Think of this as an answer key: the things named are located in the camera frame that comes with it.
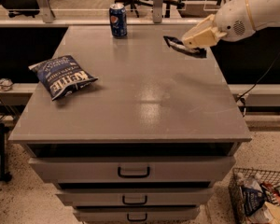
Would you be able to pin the black stand leg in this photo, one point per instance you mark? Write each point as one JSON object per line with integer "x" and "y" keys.
{"x": 4, "y": 175}

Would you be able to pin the grey drawer cabinet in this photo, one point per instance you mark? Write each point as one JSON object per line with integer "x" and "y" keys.
{"x": 147, "y": 101}

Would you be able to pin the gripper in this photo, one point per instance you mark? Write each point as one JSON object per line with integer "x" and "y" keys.
{"x": 232, "y": 21}

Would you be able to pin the grey drawer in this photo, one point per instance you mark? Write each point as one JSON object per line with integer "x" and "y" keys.
{"x": 132, "y": 169}
{"x": 136, "y": 214}
{"x": 134, "y": 197}

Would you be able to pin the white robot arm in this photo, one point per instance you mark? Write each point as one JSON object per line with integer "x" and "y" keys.
{"x": 234, "y": 21}

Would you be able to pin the middle grey drawer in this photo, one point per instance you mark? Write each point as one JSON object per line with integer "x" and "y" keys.
{"x": 134, "y": 197}

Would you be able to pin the bottom grey drawer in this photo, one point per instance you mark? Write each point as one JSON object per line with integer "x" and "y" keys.
{"x": 136, "y": 214}

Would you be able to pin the blue kettle chips bag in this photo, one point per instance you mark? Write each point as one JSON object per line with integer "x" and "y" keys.
{"x": 62, "y": 76}

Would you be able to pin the wire basket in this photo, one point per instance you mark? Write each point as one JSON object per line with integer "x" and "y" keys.
{"x": 250, "y": 178}

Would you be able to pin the top grey drawer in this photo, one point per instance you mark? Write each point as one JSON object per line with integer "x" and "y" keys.
{"x": 132, "y": 169}

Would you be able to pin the red snack bag in basket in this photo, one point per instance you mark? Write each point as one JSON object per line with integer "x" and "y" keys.
{"x": 271, "y": 193}

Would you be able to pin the blue snack bag in basket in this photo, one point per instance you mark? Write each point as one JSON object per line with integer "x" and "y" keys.
{"x": 253, "y": 200}

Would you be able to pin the blue pepsi can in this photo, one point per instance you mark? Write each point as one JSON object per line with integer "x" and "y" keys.
{"x": 117, "y": 17}

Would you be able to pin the yellow snack bag in basket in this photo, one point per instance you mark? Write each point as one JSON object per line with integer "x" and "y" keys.
{"x": 272, "y": 213}

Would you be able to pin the blue rxbar blueberry wrapper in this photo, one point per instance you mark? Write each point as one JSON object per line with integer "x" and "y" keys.
{"x": 177, "y": 45}

